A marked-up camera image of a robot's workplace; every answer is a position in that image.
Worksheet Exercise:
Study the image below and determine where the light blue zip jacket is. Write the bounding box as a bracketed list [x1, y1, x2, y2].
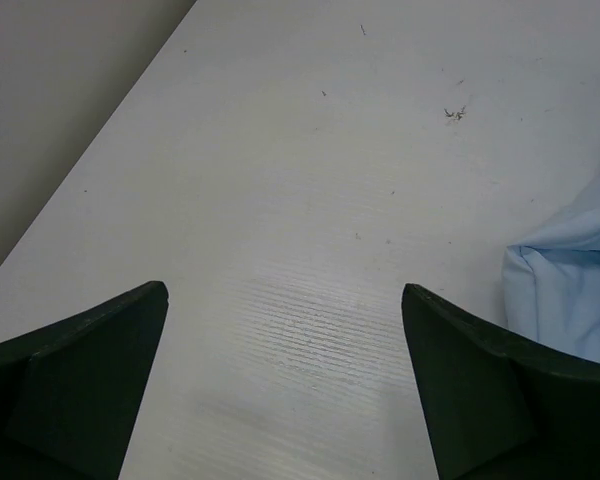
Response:
[502, 190, 600, 363]

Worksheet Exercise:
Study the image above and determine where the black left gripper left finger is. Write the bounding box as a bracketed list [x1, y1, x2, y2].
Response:
[0, 281, 169, 479]

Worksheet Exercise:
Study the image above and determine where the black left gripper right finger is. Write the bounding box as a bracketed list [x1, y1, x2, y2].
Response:
[401, 284, 600, 479]

